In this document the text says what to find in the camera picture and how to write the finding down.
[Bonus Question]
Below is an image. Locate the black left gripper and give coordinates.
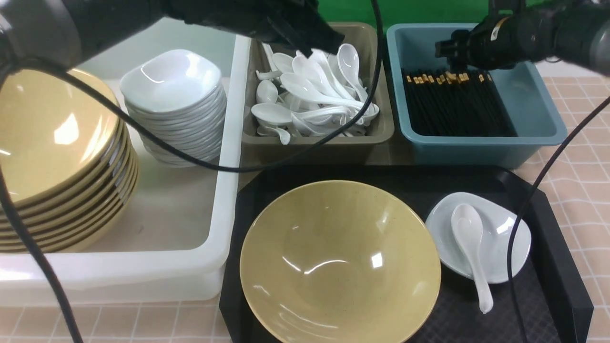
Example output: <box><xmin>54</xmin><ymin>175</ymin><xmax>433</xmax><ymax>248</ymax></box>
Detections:
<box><xmin>165</xmin><ymin>0</ymin><xmax>345</xmax><ymax>56</ymax></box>

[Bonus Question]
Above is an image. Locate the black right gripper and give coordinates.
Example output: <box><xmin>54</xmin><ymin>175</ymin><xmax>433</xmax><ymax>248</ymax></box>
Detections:
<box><xmin>434</xmin><ymin>14</ymin><xmax>537</xmax><ymax>72</ymax></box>

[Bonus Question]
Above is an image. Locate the white soup spoon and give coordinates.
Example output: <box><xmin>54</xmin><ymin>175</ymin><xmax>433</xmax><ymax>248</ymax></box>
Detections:
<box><xmin>451</xmin><ymin>203</ymin><xmax>494</xmax><ymax>314</ymax></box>

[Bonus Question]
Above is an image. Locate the yellow noodle bowl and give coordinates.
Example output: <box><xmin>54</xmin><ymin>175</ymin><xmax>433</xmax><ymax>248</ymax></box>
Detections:
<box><xmin>240</xmin><ymin>180</ymin><xmax>441</xmax><ymax>343</ymax></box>

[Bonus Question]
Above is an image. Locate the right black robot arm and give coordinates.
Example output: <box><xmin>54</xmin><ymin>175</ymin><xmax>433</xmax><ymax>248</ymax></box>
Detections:
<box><xmin>434</xmin><ymin>0</ymin><xmax>610</xmax><ymax>76</ymax></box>

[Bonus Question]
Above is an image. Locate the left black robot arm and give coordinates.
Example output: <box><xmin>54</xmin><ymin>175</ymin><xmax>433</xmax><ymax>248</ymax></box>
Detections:
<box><xmin>0</xmin><ymin>0</ymin><xmax>345</xmax><ymax>70</ymax></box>

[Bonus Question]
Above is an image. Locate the pile of white spoons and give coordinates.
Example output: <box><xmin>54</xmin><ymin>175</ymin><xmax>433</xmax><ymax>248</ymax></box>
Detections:
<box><xmin>251</xmin><ymin>43</ymin><xmax>380</xmax><ymax>145</ymax></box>

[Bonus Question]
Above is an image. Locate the bundle of black chopsticks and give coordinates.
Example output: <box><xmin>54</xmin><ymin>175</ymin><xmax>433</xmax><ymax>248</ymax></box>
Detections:
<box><xmin>401</xmin><ymin>68</ymin><xmax>517</xmax><ymax>137</ymax></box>

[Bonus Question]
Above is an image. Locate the green cloth backdrop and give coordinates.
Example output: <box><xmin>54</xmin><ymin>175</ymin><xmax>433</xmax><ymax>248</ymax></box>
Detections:
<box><xmin>318</xmin><ymin>0</ymin><xmax>488</xmax><ymax>29</ymax></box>

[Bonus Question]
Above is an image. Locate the blue plastic chopstick bin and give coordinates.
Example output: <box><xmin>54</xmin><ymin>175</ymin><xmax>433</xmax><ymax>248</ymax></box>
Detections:
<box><xmin>386</xmin><ymin>22</ymin><xmax>567</xmax><ymax>169</ymax></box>

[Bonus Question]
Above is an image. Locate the olive plastic spoon bin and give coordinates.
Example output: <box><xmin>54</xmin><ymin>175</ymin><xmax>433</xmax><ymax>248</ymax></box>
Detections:
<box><xmin>241</xmin><ymin>21</ymin><xmax>395</xmax><ymax>166</ymax></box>

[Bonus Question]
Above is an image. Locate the stack of white dishes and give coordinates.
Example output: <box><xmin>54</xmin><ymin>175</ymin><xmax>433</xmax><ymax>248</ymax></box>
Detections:
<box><xmin>120</xmin><ymin>49</ymin><xmax>227</xmax><ymax>162</ymax></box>

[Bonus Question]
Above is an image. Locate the white sauce dish on tray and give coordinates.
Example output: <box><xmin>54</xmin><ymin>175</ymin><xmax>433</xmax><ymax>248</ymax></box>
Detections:
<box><xmin>425</xmin><ymin>192</ymin><xmax>516</xmax><ymax>284</ymax></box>

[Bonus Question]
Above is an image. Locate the white plastic tub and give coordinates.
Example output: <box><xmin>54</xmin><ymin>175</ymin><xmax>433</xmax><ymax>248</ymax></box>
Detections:
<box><xmin>0</xmin><ymin>19</ymin><xmax>252</xmax><ymax>306</ymax></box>

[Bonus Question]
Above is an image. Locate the stack of yellow bowls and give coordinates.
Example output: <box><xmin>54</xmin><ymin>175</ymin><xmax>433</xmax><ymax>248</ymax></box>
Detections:
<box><xmin>0</xmin><ymin>70</ymin><xmax>140</xmax><ymax>252</ymax></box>

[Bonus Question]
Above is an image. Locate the black cable right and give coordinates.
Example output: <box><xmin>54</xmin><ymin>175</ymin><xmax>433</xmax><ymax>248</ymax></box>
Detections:
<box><xmin>506</xmin><ymin>95</ymin><xmax>610</xmax><ymax>343</ymax></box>

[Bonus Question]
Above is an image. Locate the black cable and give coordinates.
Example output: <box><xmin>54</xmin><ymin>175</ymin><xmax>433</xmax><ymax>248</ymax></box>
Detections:
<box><xmin>506</xmin><ymin>95</ymin><xmax>610</xmax><ymax>343</ymax></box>
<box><xmin>0</xmin><ymin>0</ymin><xmax>385</xmax><ymax>343</ymax></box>

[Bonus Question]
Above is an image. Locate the black cable left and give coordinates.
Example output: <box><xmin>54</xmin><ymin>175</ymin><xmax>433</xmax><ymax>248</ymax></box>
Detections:
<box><xmin>0</xmin><ymin>0</ymin><xmax>385</xmax><ymax>343</ymax></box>

